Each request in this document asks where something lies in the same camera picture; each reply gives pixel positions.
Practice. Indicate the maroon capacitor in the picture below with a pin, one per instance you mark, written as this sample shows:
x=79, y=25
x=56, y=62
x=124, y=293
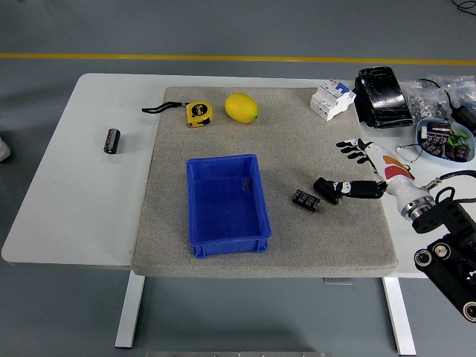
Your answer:
x=463, y=153
x=433, y=149
x=439, y=127
x=449, y=151
x=435, y=138

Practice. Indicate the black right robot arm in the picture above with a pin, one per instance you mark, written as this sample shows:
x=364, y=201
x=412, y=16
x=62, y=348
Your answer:
x=446, y=219

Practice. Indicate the light blue bowl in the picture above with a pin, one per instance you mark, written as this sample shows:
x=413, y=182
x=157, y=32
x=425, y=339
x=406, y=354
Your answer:
x=422, y=129

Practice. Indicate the grey-brown mat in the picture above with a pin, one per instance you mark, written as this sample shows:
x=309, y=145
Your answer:
x=316, y=241

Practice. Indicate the yellow tape measure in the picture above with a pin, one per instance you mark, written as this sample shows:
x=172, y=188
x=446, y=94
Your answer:
x=200, y=113

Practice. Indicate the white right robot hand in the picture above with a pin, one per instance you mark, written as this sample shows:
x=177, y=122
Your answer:
x=390, y=167

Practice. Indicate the grey table control panel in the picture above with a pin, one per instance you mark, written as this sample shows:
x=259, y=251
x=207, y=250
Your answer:
x=336, y=281

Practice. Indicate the clear bag of small parts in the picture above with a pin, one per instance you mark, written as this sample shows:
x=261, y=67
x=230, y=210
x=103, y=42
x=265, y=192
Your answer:
x=461, y=87

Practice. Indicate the black glossy wrapped pack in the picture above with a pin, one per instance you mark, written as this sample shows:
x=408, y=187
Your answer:
x=383, y=97

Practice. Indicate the yellow lemon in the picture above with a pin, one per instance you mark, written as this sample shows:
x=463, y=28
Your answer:
x=241, y=108

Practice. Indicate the blue plastic box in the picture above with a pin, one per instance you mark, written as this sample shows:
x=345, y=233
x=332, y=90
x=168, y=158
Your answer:
x=223, y=208

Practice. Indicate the yellow floor tape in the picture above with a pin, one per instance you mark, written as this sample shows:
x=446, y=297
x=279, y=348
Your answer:
x=223, y=58

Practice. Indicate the person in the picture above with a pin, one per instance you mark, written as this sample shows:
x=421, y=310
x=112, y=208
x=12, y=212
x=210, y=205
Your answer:
x=3, y=148

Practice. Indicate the white blue circuit breaker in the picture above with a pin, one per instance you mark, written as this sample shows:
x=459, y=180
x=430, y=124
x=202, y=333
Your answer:
x=331, y=100

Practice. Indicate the white table leg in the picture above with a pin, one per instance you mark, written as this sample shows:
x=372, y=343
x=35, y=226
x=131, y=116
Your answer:
x=130, y=312
x=399, y=316

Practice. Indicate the clear bag of metal nuts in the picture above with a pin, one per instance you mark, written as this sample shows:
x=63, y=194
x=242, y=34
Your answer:
x=422, y=104

